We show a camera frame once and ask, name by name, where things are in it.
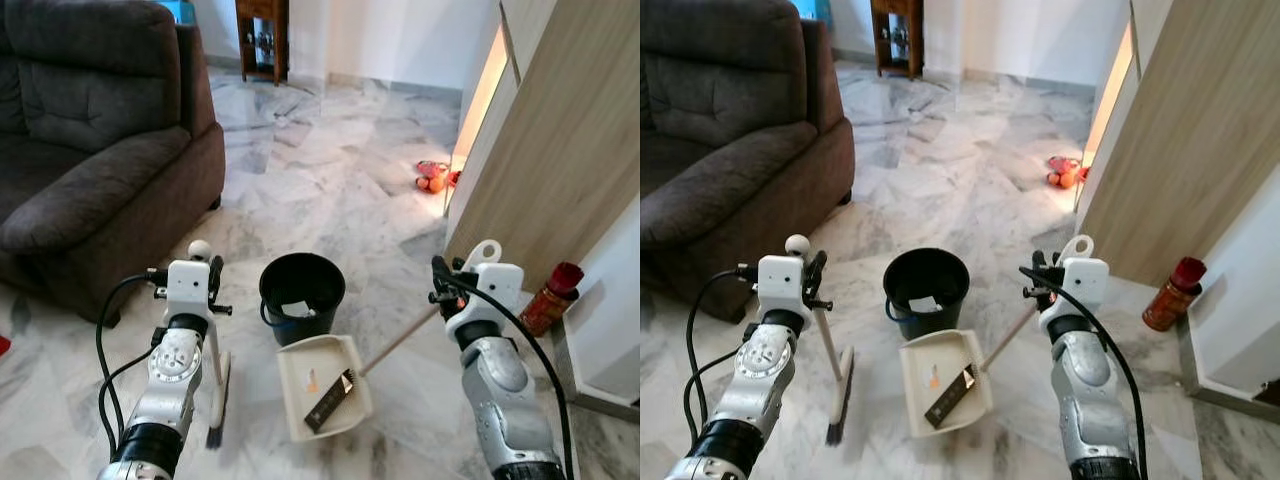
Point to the cream hand brush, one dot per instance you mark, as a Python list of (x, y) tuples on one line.
[(843, 385), (222, 385)]

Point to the cream plastic dustpan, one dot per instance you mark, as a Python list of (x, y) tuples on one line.
[(935, 395), (320, 405)]

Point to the white paper in bucket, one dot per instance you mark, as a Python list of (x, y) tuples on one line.
[(924, 303), (297, 309)]

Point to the black plastic bucket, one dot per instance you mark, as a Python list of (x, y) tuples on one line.
[(925, 280), (300, 285)]

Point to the orange can with red cap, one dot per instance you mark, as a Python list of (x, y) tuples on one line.
[(1170, 298), (545, 305)]

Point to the red and orange toy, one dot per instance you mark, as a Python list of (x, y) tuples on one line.
[(434, 177), (1066, 172)]

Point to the dark brown strip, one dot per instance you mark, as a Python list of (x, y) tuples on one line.
[(952, 396), (330, 400)]

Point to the dark grey fabric sofa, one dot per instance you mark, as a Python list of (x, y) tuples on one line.
[(90, 150), (735, 150)]

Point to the large light wood cabinet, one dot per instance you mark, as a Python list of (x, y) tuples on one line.
[(1190, 130), (560, 130)]

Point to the small dark wooden cabinet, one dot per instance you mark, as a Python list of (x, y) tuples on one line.
[(262, 40), (897, 38)]

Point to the blue object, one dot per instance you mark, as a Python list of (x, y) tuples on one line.
[(812, 7), (178, 9)]

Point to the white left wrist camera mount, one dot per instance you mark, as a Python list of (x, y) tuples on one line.
[(782, 280), (188, 285)]

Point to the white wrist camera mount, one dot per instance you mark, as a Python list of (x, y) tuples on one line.
[(782, 280), (1086, 280), (188, 285), (497, 285)]

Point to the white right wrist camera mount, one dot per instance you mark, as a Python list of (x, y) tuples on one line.
[(1086, 280), (497, 285)]

